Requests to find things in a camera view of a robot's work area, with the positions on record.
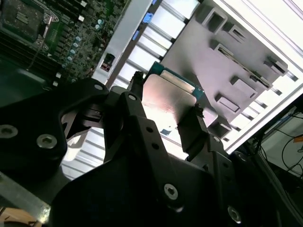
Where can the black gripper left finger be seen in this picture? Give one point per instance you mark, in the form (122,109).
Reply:
(28,151)

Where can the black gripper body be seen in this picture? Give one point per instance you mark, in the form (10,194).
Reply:
(132,194)

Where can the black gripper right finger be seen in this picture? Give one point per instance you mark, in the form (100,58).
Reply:
(194,134)

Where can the silver CPU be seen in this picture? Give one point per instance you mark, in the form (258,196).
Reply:
(165,99)

